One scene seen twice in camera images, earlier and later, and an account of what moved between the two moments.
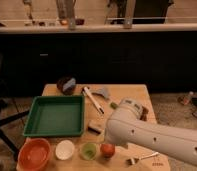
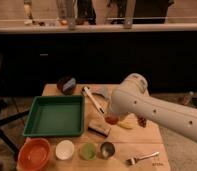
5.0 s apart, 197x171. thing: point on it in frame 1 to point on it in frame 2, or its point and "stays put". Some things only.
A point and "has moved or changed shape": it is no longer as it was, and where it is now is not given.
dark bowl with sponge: (66, 85) stays put
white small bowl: (64, 149) stays put
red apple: (107, 150) has moved or changed shape
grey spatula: (105, 91) stays put
